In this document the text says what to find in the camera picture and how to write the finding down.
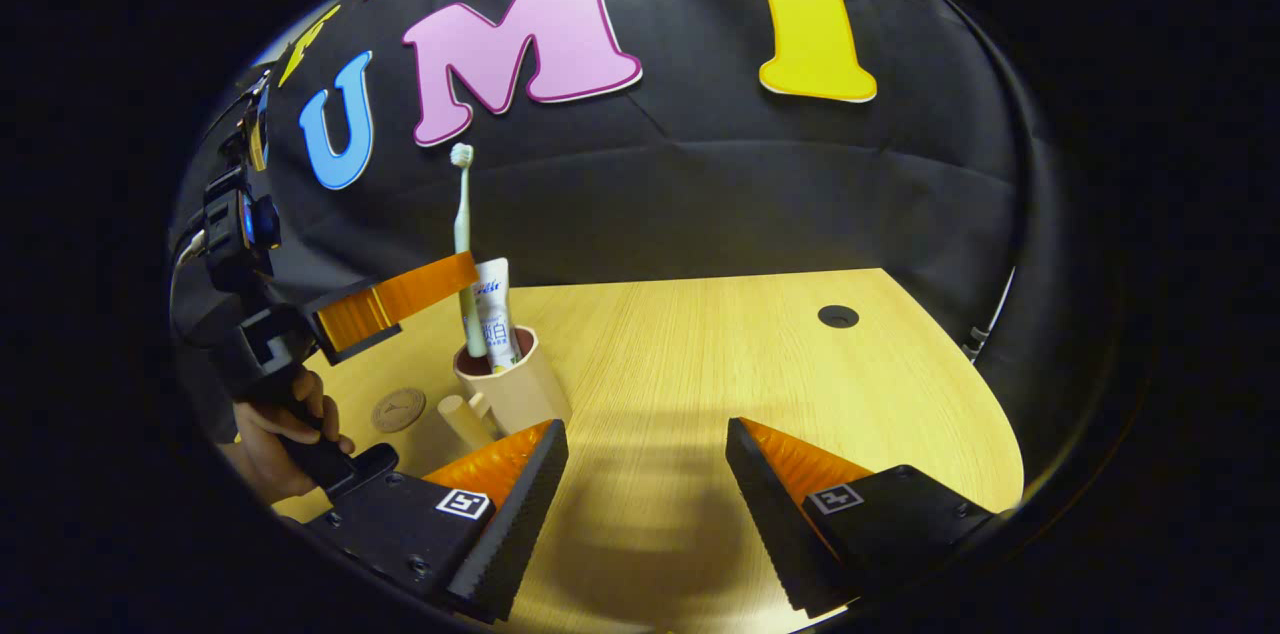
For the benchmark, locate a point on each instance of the round cork coaster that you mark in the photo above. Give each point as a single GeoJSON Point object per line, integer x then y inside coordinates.
{"type": "Point", "coordinates": [398, 410]}

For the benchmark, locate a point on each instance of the beige cup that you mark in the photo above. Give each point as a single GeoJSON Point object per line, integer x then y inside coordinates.
{"type": "Point", "coordinates": [525, 394]}

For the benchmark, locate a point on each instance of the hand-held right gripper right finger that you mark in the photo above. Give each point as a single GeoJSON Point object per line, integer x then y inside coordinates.
{"type": "Point", "coordinates": [770, 514]}

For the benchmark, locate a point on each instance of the white toothpaste tube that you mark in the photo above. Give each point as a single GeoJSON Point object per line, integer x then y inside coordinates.
{"type": "Point", "coordinates": [495, 314]}

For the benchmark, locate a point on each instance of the wooden desktop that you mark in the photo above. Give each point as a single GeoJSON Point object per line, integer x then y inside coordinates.
{"type": "Point", "coordinates": [700, 364]}

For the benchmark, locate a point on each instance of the pale green toothbrush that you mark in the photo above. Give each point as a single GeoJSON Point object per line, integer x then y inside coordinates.
{"type": "Point", "coordinates": [461, 224]}

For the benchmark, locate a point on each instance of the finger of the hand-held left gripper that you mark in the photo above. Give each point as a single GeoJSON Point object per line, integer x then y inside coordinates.
{"type": "Point", "coordinates": [400, 299]}

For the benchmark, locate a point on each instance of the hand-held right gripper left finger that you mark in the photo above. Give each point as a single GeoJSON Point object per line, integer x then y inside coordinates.
{"type": "Point", "coordinates": [520, 524]}

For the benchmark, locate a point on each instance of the black backdrop cloth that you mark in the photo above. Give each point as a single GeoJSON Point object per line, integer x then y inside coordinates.
{"type": "Point", "coordinates": [700, 184]}

